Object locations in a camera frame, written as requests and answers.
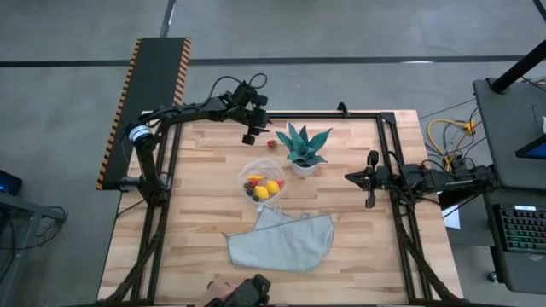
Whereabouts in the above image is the black floor cable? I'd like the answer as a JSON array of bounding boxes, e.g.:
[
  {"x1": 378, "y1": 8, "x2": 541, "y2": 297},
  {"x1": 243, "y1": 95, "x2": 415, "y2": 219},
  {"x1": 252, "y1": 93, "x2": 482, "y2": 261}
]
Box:
[{"x1": 419, "y1": 98, "x2": 478, "y2": 120}]

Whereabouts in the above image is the snake plant in white pot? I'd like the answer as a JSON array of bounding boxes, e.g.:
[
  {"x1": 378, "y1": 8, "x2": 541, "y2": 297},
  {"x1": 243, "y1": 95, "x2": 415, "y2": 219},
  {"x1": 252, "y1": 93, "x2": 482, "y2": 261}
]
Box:
[{"x1": 275, "y1": 122, "x2": 334, "y2": 178}]

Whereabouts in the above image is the black handheld device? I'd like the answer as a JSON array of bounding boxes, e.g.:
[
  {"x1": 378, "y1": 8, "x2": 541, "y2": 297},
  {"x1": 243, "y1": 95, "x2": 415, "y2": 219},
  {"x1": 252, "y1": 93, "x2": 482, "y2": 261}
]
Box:
[{"x1": 206, "y1": 274, "x2": 272, "y2": 307}]

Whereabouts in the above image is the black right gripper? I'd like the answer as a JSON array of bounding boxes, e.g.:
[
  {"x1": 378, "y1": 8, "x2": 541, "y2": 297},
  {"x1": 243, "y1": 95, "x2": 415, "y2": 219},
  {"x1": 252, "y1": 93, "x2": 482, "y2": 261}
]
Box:
[{"x1": 344, "y1": 149, "x2": 392, "y2": 210}]

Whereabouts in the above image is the backlit rainbow keyboard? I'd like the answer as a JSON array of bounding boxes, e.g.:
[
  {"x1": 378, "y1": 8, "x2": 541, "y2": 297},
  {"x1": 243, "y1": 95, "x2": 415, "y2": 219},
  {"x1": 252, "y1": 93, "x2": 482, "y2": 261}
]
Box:
[{"x1": 494, "y1": 204, "x2": 546, "y2": 252}]

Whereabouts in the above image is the white paper sheet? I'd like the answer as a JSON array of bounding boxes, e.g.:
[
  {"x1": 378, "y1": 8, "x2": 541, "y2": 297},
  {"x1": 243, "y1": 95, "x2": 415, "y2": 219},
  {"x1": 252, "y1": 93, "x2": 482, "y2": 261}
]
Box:
[{"x1": 442, "y1": 206, "x2": 462, "y2": 230}]

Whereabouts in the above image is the grey waffle-weave towel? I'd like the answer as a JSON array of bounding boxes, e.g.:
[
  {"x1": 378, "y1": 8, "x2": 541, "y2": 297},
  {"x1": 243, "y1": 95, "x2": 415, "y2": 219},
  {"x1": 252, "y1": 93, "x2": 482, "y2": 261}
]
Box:
[{"x1": 224, "y1": 206, "x2": 335, "y2": 274}]

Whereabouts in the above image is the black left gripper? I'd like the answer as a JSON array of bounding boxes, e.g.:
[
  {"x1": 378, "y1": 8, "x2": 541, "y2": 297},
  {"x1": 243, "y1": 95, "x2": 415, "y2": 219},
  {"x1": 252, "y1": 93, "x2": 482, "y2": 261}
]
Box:
[{"x1": 232, "y1": 80, "x2": 270, "y2": 147}]

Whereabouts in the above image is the clear plastic tupperware container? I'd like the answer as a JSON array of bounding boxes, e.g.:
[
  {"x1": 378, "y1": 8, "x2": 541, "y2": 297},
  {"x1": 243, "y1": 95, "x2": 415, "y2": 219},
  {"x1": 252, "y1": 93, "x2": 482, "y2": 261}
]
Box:
[{"x1": 237, "y1": 157, "x2": 288, "y2": 204}]

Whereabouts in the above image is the grey side desk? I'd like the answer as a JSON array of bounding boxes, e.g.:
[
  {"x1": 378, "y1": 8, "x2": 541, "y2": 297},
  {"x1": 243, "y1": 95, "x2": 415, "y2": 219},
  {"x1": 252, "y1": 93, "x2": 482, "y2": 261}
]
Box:
[{"x1": 472, "y1": 78, "x2": 546, "y2": 295}]

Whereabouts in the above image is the grey metal stand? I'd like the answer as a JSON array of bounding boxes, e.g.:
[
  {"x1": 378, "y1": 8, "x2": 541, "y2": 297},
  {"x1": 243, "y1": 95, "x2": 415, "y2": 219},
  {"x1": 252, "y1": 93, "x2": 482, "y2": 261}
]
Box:
[{"x1": 0, "y1": 191, "x2": 69, "y2": 307}]

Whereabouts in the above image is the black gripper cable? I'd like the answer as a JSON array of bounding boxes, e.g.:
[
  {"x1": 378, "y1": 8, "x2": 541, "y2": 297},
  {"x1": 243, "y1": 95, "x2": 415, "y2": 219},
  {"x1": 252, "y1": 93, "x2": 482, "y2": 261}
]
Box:
[{"x1": 207, "y1": 72, "x2": 269, "y2": 106}]

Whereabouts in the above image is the dark laptop with blue screen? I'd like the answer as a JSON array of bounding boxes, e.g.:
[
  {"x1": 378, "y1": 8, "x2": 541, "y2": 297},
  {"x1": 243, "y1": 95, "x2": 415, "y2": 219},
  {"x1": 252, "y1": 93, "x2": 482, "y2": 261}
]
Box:
[{"x1": 514, "y1": 135, "x2": 546, "y2": 160}]

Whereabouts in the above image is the yellow cable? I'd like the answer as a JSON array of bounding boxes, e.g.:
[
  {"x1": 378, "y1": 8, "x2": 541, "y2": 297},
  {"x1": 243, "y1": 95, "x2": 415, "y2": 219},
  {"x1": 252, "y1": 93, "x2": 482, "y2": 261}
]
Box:
[{"x1": 427, "y1": 119, "x2": 478, "y2": 171}]

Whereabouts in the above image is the black metal table frame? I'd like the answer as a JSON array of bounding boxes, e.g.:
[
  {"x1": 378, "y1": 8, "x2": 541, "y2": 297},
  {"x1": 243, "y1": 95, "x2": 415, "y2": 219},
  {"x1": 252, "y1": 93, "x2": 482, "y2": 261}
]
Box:
[{"x1": 102, "y1": 101, "x2": 464, "y2": 306}]

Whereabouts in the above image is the black ramp with hazard stripes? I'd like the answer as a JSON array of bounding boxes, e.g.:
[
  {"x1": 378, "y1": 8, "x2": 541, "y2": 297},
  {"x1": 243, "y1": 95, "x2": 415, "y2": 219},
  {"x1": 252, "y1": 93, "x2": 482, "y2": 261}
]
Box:
[{"x1": 96, "y1": 37, "x2": 192, "y2": 192}]

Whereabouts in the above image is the black slanted pole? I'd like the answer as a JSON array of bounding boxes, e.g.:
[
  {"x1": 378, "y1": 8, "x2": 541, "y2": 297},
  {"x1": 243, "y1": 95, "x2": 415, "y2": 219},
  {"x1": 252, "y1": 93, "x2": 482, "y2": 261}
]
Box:
[{"x1": 490, "y1": 40, "x2": 546, "y2": 94}]

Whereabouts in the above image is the dark device with blue light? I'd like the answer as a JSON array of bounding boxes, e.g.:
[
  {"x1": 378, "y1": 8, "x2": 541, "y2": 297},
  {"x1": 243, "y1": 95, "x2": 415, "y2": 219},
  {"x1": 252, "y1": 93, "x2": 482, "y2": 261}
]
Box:
[{"x1": 0, "y1": 169, "x2": 24, "y2": 197}]

